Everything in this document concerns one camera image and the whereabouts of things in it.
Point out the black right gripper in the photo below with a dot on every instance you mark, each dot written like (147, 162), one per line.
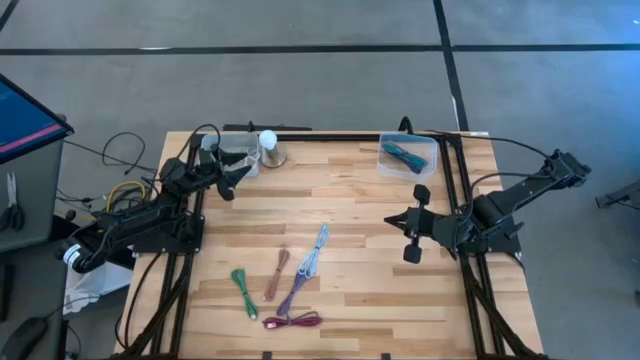
(422, 225)

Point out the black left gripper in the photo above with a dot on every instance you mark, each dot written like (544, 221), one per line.
(225, 190)

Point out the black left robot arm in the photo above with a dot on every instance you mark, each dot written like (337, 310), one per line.
(140, 220)

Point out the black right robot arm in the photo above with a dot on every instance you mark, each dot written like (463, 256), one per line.
(520, 192)

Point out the white plastic bin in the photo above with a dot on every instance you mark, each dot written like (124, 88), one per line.
(247, 145)

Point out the light bulb on metal stand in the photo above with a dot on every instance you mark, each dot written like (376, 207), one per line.
(271, 147)

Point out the clear plastic bin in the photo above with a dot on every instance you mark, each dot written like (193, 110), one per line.
(430, 150)

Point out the white plastic bag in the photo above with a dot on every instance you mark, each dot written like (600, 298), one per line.
(95, 285)

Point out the grey desk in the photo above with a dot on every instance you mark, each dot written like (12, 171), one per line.
(40, 200)

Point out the computer monitor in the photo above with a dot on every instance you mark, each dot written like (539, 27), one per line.
(25, 120)

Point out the black stand foot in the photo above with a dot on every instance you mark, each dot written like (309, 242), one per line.
(620, 195)

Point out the black computer mouse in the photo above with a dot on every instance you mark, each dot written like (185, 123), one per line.
(22, 340)

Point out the black aluminium rig frame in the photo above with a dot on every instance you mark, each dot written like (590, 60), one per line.
(452, 165)

